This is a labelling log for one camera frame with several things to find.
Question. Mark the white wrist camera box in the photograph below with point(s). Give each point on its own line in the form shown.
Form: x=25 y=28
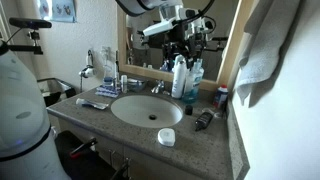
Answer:
x=160 y=26

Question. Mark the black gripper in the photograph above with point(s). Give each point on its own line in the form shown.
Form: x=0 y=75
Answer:
x=178 y=38

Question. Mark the mirror with wooden frame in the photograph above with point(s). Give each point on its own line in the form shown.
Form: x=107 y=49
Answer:
x=150 y=71

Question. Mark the beige vanity cabinet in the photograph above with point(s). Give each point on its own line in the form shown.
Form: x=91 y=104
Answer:
x=153 y=166

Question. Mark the blue wall poster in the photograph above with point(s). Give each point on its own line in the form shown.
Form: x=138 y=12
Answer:
x=56 y=10

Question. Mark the white round plastic case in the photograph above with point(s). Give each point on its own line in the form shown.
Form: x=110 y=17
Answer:
x=166 y=137

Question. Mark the small black cap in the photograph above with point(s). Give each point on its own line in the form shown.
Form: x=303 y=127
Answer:
x=188 y=110

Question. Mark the electric toothbrush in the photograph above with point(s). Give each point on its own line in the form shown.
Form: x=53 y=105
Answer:
x=117 y=71

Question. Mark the small clear spray bottle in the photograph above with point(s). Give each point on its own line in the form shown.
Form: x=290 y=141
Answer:
x=108 y=75

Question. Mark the white oval sink basin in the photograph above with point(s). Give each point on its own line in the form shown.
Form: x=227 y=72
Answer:
x=146 y=111

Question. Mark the clear blue mouthwash bottle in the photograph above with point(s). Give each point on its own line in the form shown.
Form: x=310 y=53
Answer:
x=192 y=85

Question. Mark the grey hanging towel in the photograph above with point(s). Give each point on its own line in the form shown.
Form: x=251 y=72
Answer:
x=263 y=50

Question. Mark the tall white spray bottle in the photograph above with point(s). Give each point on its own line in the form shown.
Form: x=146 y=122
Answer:
x=179 y=78

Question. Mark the black cart platform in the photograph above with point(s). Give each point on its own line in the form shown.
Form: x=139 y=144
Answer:
x=73 y=166

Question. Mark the clear plastic cap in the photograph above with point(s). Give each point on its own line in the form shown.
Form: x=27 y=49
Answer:
x=217 y=115

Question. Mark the small white bottle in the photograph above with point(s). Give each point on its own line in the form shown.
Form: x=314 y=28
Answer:
x=124 y=84

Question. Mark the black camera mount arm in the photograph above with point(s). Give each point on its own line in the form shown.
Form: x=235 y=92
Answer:
x=28 y=48

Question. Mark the white blue toothpaste tube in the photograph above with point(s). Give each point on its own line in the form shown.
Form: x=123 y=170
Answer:
x=91 y=104

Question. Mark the chrome faucet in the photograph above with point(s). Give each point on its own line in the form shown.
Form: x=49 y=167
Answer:
x=157 y=87

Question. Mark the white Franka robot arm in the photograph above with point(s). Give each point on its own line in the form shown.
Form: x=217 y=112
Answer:
x=20 y=100

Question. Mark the white wall hair dryer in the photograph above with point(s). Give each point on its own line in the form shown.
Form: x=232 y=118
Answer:
x=88 y=70

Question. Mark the blue striped packet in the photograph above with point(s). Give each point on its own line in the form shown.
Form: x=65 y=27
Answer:
x=107 y=91

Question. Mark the black stereo camera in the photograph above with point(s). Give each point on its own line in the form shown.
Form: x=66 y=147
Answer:
x=30 y=23

